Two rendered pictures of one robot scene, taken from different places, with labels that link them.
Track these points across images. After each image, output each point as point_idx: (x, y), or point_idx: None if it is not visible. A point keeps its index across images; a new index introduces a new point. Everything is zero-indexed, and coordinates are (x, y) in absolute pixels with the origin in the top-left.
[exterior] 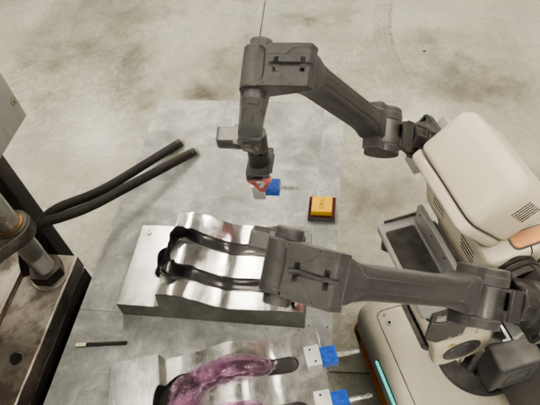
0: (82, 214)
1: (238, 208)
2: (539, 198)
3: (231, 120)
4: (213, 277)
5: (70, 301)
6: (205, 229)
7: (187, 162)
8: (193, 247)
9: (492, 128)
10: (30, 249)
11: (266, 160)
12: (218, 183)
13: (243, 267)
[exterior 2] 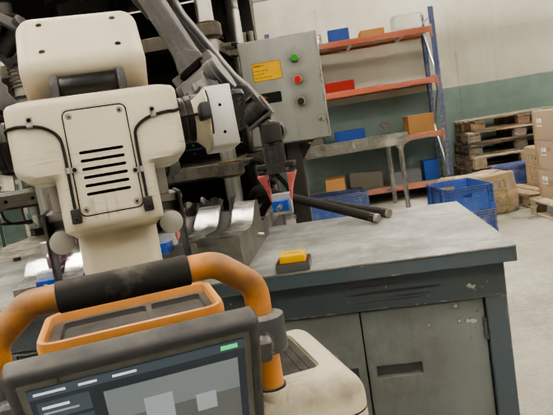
0: (267, 193)
1: (300, 244)
2: (18, 48)
3: (439, 220)
4: (191, 226)
5: None
6: (237, 208)
7: (363, 223)
8: (216, 208)
9: (110, 24)
10: (227, 187)
11: (267, 156)
12: (335, 235)
13: (201, 233)
